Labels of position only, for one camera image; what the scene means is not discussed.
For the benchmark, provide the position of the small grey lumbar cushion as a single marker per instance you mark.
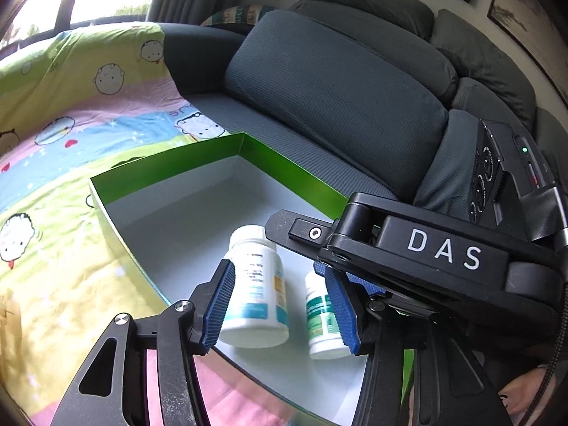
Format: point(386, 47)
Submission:
point(448, 164)

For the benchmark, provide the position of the patterned pillow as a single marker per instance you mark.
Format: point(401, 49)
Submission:
point(235, 15)

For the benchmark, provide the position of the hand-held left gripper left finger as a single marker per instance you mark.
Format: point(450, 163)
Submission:
point(217, 306)

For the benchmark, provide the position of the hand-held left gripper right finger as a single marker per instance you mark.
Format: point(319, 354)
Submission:
point(342, 319)

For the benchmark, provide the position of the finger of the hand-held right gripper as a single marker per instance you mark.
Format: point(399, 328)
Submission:
point(306, 230)
point(364, 285)

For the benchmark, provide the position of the window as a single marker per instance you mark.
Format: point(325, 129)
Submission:
point(102, 4)

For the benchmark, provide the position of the cartoon printed blanket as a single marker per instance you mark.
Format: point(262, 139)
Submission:
point(66, 164)

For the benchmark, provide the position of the small white bottle green label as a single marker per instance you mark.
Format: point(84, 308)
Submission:
point(317, 310)

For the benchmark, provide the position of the white bottle orange teal label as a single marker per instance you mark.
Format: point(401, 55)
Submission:
point(255, 279)

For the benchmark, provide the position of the green cardboard box white inside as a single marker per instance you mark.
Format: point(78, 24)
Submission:
point(186, 213)

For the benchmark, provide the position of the large grey lumbar cushion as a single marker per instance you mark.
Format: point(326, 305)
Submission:
point(337, 97)

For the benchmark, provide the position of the dark grey sofa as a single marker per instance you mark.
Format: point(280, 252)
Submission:
point(479, 62)

